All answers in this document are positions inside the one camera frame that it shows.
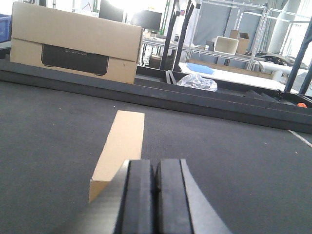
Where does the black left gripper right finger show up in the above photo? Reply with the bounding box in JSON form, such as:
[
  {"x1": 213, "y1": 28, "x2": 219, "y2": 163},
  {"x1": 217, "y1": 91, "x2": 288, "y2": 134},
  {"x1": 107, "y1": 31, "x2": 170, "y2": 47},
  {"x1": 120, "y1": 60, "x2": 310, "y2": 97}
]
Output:
[{"x1": 156, "y1": 159, "x2": 232, "y2": 234}]

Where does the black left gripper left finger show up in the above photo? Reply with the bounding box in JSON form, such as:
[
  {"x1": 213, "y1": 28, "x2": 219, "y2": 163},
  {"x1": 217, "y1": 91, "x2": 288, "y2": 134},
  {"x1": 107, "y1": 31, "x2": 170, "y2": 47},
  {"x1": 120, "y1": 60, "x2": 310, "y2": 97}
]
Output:
[{"x1": 70, "y1": 159, "x2": 156, "y2": 234}]

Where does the small brown cardboard package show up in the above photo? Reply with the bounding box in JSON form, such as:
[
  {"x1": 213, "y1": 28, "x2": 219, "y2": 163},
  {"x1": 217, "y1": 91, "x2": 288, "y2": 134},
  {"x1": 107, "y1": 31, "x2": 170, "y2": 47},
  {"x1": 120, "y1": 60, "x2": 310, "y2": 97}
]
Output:
[{"x1": 89, "y1": 110, "x2": 145, "y2": 202}]

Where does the small open cardboard box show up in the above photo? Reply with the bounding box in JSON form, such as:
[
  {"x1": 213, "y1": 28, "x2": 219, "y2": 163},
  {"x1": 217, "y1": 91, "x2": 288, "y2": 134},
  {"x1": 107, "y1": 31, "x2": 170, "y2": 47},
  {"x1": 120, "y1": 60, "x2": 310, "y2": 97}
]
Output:
[{"x1": 230, "y1": 30, "x2": 250, "y2": 55}]

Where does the large cardboard box black print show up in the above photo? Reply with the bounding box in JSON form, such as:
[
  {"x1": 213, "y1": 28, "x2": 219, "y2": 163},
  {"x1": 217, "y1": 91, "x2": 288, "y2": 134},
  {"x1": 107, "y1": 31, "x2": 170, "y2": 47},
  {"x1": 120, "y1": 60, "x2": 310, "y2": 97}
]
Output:
[{"x1": 10, "y1": 1, "x2": 142, "y2": 84}]

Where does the crumpled clear plastic bag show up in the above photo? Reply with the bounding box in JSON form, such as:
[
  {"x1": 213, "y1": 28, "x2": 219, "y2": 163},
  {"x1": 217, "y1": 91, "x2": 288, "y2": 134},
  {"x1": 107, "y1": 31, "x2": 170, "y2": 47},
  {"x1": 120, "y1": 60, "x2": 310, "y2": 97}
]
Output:
[{"x1": 176, "y1": 73, "x2": 218, "y2": 92}]

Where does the blue tray on table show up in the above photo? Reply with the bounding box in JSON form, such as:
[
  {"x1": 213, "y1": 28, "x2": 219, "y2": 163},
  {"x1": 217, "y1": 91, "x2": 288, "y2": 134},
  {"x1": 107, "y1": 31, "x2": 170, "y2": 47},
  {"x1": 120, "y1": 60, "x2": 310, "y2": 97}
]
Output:
[{"x1": 186, "y1": 62, "x2": 214, "y2": 75}]

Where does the white table board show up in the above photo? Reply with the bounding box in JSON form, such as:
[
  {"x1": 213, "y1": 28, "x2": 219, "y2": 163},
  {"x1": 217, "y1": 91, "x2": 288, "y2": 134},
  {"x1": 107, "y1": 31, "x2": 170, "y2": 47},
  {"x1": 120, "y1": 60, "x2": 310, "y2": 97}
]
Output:
[{"x1": 179, "y1": 62, "x2": 285, "y2": 91}]

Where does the white plastic bin on shelf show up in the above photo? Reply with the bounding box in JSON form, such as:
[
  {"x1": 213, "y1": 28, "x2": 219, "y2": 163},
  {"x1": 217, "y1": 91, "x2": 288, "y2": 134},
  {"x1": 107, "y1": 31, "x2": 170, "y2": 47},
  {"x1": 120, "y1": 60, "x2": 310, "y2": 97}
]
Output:
[{"x1": 212, "y1": 36, "x2": 239, "y2": 55}]

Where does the black computer monitor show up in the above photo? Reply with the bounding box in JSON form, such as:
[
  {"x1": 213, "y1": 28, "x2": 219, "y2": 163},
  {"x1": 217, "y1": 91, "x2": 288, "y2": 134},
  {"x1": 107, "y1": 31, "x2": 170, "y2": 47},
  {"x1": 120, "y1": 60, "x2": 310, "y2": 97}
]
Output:
[{"x1": 131, "y1": 10, "x2": 162, "y2": 30}]

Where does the metal shelf rack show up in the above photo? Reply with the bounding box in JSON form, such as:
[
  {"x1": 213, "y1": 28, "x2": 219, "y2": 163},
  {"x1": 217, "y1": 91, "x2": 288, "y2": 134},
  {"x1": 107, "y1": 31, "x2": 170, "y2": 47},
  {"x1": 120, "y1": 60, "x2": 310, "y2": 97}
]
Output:
[{"x1": 186, "y1": 0, "x2": 312, "y2": 70}]

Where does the black raised conveyor edge rail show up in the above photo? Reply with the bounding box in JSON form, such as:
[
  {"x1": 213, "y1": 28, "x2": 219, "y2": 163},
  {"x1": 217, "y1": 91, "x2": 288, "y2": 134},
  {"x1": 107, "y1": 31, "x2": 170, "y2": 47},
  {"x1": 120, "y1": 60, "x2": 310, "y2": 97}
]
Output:
[{"x1": 0, "y1": 59, "x2": 312, "y2": 133}]

